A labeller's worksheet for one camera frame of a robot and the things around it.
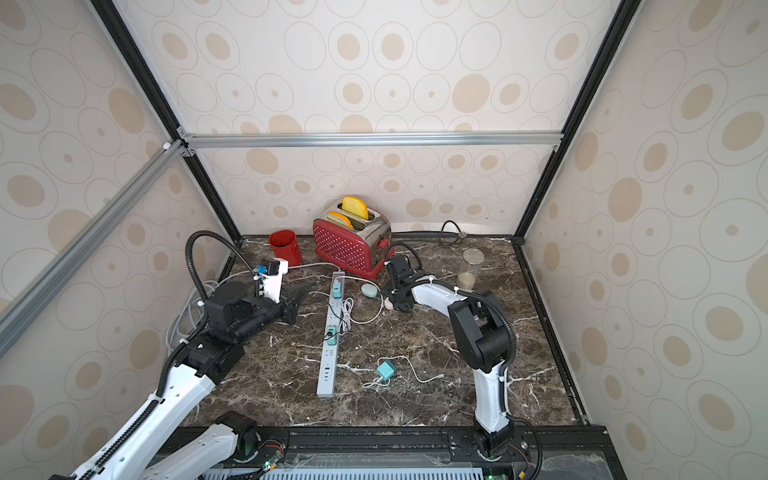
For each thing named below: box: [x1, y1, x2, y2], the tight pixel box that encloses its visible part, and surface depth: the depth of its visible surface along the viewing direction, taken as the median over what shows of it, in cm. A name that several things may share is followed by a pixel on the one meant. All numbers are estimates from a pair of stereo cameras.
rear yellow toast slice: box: [341, 196, 369, 220], surface depth 105 cm
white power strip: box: [316, 272, 345, 398], surface depth 89 cm
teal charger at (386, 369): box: [377, 360, 397, 380], surface depth 85 cm
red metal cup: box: [269, 229, 303, 267], surface depth 108 cm
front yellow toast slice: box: [326, 211, 354, 229], surface depth 99 cm
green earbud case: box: [361, 283, 378, 298], surface depth 104 cm
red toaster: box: [313, 196, 394, 280], surface depth 102 cm
